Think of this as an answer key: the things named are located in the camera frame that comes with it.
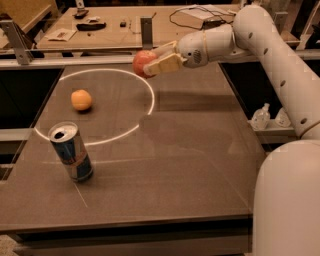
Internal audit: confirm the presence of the black cable on desk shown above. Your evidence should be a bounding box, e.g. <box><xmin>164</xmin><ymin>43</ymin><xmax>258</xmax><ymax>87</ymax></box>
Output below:
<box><xmin>168</xmin><ymin>5</ymin><xmax>238</xmax><ymax>32</ymax></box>

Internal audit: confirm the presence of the blue silver drink can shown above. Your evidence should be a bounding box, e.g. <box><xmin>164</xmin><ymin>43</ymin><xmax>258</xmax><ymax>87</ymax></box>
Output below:
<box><xmin>48</xmin><ymin>121</ymin><xmax>93</xmax><ymax>182</ymax></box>

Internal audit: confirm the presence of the left metal bracket post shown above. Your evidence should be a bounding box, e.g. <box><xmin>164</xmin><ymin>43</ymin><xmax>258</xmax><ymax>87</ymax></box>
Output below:
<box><xmin>0</xmin><ymin>20</ymin><xmax>33</xmax><ymax>65</ymax></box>

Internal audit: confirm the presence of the middle metal bracket post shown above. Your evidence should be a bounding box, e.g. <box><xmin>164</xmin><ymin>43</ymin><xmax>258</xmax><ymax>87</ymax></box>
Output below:
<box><xmin>140</xmin><ymin>16</ymin><xmax>153</xmax><ymax>50</ymax></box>

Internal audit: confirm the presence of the clear sanitizer bottle right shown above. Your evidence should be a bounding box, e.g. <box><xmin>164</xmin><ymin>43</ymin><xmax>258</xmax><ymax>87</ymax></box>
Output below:
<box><xmin>275</xmin><ymin>108</ymin><xmax>291</xmax><ymax>128</ymax></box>

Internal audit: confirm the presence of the black tool top left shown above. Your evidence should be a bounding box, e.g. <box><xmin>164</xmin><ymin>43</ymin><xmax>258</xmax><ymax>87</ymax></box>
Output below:
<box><xmin>74</xmin><ymin>9</ymin><xmax>89</xmax><ymax>19</ymax></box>

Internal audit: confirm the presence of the white papers back desk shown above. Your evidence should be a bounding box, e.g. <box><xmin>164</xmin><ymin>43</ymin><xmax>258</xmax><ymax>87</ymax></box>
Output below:
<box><xmin>179</xmin><ymin>4</ymin><xmax>236</xmax><ymax>20</ymax></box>

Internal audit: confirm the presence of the black power adapter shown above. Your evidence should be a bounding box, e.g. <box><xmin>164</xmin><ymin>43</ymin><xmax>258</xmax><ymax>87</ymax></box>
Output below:
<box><xmin>202</xmin><ymin>19</ymin><xmax>225</xmax><ymax>30</ymax></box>

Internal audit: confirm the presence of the orange fruit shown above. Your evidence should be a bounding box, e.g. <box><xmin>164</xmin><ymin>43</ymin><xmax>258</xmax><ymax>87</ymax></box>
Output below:
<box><xmin>71</xmin><ymin>89</ymin><xmax>92</xmax><ymax>111</ymax></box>

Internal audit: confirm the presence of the small black object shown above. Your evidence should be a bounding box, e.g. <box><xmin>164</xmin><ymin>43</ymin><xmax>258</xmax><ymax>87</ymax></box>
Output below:
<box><xmin>120</xmin><ymin>21</ymin><xmax>127</xmax><ymax>27</ymax></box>

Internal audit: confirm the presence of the clear sanitizer bottle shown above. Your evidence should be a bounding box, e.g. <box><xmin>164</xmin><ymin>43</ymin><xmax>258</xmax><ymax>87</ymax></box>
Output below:
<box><xmin>275</xmin><ymin>108</ymin><xmax>291</xmax><ymax>128</ymax></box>
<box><xmin>250</xmin><ymin>103</ymin><xmax>270</xmax><ymax>130</ymax></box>

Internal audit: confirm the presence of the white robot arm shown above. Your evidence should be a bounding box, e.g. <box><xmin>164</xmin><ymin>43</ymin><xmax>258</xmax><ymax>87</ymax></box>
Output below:
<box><xmin>143</xmin><ymin>4</ymin><xmax>320</xmax><ymax>256</ymax></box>

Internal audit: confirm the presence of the clear sanitizer bottle left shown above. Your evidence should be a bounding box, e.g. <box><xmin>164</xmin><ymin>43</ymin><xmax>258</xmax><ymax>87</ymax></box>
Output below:
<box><xmin>250</xmin><ymin>103</ymin><xmax>270</xmax><ymax>130</ymax></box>

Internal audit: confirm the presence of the red apple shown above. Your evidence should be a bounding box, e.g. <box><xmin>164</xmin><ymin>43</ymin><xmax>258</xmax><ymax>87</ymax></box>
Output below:
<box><xmin>132</xmin><ymin>50</ymin><xmax>157</xmax><ymax>78</ymax></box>

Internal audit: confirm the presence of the tan paper note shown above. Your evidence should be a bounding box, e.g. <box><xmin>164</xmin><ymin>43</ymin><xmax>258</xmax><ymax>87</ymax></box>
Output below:
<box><xmin>46</xmin><ymin>28</ymin><xmax>76</xmax><ymax>42</ymax></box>

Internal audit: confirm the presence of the black device on desk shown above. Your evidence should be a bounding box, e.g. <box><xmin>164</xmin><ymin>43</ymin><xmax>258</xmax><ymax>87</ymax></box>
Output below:
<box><xmin>76</xmin><ymin>23</ymin><xmax>107</xmax><ymax>31</ymax></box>

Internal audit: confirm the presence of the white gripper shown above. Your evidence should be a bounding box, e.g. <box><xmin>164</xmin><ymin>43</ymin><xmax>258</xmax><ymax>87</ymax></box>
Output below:
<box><xmin>143</xmin><ymin>31</ymin><xmax>208</xmax><ymax>76</ymax></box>

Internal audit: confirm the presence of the wooden back desk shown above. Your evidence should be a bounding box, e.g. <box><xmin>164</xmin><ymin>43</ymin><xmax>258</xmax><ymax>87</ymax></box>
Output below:
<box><xmin>37</xmin><ymin>4</ymin><xmax>240</xmax><ymax>51</ymax></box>

